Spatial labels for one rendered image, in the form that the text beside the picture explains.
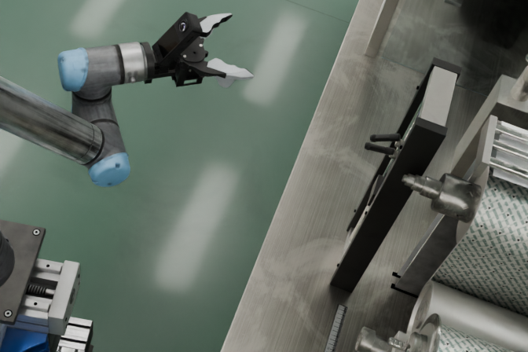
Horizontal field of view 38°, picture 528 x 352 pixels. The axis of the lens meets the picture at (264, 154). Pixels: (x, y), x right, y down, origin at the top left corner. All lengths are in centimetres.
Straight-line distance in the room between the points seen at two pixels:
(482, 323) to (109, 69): 78
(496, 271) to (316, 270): 47
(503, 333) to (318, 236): 53
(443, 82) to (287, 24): 218
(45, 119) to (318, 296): 67
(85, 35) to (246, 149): 83
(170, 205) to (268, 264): 115
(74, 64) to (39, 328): 61
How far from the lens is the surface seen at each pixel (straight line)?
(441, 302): 127
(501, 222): 120
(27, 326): 174
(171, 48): 143
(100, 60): 142
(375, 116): 191
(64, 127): 133
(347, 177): 177
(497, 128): 122
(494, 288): 132
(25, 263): 167
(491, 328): 129
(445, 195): 123
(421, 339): 118
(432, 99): 123
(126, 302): 253
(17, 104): 126
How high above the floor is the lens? 229
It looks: 52 degrees down
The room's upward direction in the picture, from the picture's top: 17 degrees clockwise
